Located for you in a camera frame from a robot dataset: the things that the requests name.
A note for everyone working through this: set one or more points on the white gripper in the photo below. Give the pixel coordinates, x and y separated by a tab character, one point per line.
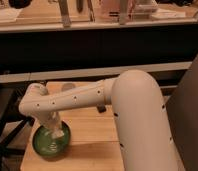
50	120

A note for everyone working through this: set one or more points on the white sponge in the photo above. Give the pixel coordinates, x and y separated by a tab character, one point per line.
57	134

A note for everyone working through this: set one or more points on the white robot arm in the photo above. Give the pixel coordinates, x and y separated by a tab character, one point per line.
141	120

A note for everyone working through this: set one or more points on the green ceramic bowl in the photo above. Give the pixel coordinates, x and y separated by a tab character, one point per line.
47	147

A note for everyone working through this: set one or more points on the black chair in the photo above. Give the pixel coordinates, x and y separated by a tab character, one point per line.
9	113

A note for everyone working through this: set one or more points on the small dark object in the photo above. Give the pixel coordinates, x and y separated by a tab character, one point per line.
101	109

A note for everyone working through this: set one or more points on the wooden table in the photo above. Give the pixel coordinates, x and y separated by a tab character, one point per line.
94	144

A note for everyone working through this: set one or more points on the dark robot body panel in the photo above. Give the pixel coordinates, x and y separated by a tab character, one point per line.
182	108

